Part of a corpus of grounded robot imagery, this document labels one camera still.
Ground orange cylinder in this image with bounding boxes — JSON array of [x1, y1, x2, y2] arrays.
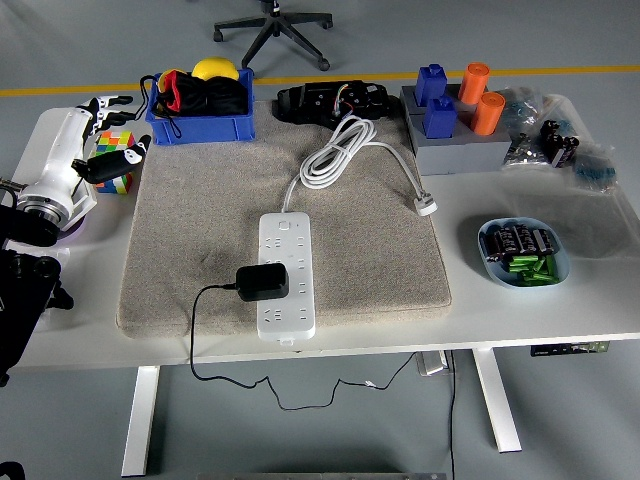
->
[[469, 91, 507, 137], [457, 61, 490, 105]]

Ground blue plastic block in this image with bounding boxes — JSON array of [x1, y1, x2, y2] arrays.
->
[[414, 63, 448, 107], [422, 95, 459, 140]]

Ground silver metal bracket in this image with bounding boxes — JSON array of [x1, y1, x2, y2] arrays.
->
[[416, 351, 450, 376]]

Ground blue plastic bin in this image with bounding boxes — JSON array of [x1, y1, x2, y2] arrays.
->
[[144, 68, 256, 147]]

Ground yellow ball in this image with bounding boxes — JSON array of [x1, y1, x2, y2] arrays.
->
[[192, 57, 240, 82]]

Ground black table control panel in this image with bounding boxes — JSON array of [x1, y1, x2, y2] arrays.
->
[[530, 341, 611, 357]]

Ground white power strip cable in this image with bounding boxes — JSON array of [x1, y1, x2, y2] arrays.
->
[[282, 115, 439, 217]]

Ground thin black adapter cord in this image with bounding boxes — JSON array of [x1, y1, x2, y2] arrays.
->
[[188, 283, 419, 412]]

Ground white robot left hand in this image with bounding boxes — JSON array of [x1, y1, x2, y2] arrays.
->
[[18, 94, 153, 207]]

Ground clear bag of blue parts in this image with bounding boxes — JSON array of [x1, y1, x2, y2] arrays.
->
[[569, 142, 619, 194], [499, 85, 546, 134]]

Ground black capacitor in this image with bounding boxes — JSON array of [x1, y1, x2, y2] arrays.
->
[[494, 225, 521, 257], [514, 224, 539, 255], [480, 229, 501, 264], [532, 228, 557, 255]]

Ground grey-brown fabric mat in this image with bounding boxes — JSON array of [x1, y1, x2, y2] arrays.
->
[[115, 97, 454, 341]]

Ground purple disc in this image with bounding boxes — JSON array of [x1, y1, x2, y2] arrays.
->
[[54, 214, 94, 246]]

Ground black electronic device with wires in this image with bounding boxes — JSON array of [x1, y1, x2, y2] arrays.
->
[[273, 79, 394, 126]]

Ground clear bag of black capacitors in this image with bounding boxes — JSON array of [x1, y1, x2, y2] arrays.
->
[[539, 118, 581, 169]]

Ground white power strip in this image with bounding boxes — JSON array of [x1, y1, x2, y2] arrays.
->
[[256, 211, 318, 347]]

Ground black power adapter plug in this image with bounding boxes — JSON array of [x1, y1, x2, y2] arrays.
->
[[235, 263, 290, 302]]

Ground multicolour puzzle cube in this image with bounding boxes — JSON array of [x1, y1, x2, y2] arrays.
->
[[93, 130, 137, 195]]

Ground large clear plastic bag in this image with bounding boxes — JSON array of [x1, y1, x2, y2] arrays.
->
[[499, 93, 640, 261]]

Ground light blue tray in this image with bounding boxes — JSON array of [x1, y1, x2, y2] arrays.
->
[[477, 216, 572, 290]]

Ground black office chair base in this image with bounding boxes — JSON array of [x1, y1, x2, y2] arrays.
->
[[213, 0, 334, 72]]

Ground black hanging cable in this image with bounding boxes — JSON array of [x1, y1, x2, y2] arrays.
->
[[448, 349, 459, 480]]

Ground grey block holder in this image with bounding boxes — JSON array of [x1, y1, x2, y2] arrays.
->
[[399, 83, 512, 176]]

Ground red and yellow fabric item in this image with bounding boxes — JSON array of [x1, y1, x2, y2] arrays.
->
[[157, 68, 184, 114]]

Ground white table leg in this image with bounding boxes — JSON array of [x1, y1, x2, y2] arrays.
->
[[121, 365, 161, 477], [472, 348, 523, 454]]

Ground black drawstring bag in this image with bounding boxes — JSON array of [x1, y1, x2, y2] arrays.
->
[[133, 72, 251, 141]]

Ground clear bag of metal screws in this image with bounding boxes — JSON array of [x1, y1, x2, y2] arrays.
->
[[502, 130, 551, 171]]

